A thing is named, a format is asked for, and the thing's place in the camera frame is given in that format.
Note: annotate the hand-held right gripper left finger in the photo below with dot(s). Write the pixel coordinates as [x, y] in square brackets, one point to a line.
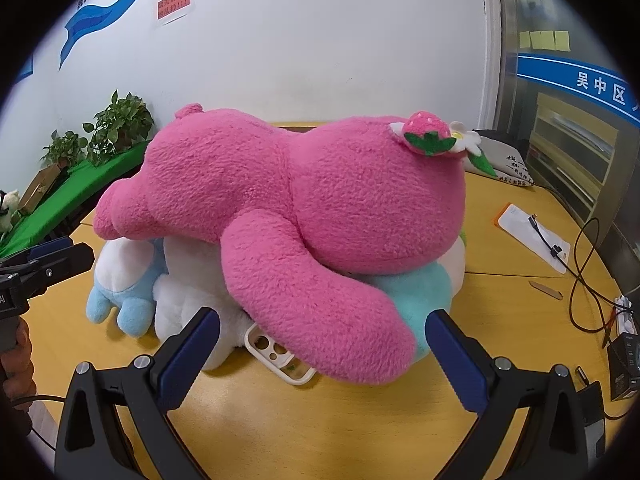
[192, 345]

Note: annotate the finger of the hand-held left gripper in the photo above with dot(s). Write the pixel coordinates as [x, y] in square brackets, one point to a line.
[70, 262]
[50, 249]

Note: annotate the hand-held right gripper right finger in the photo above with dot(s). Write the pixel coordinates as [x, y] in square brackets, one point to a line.
[455, 360]

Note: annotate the white panda plush toy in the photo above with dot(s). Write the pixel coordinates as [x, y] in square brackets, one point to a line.
[195, 280]

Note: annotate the blue cat plush toy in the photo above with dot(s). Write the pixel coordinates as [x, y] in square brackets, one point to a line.
[135, 310]

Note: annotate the pink plush toy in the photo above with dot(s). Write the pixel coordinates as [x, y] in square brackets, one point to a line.
[310, 200]

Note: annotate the person's left hand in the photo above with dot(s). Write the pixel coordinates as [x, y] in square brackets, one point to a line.
[17, 375]

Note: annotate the small white plush toy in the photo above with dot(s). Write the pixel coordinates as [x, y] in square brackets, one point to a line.
[7, 210]

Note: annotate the small brown carton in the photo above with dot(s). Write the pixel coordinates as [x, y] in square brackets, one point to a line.
[40, 187]

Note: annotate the white phone case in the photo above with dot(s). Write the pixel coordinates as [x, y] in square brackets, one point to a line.
[260, 345]

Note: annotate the green table cloth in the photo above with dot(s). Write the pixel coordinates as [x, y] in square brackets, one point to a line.
[75, 185]

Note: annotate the potted green plant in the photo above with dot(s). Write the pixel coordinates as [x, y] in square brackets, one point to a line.
[65, 150]
[120, 125]

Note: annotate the wooden stick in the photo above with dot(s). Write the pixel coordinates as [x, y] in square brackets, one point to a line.
[547, 291]

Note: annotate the white paper sleeve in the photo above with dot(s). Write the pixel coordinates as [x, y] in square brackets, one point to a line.
[520, 230]

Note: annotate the black power adapter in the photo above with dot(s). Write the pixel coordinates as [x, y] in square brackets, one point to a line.
[595, 400]

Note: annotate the black box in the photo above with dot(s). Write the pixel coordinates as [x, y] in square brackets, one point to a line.
[627, 365]

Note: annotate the grey cloth bag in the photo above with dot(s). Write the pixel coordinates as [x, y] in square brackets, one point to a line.
[500, 155]

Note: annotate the blue banner strip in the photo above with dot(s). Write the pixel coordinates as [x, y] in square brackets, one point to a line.
[575, 80]

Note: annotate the yellow sticky note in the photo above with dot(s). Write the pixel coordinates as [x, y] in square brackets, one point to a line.
[562, 41]
[548, 40]
[524, 40]
[536, 40]

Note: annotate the blue wall decal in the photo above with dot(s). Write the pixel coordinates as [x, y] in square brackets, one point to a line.
[90, 15]

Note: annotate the red wall notice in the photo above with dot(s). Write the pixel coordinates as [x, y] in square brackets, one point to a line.
[174, 4]

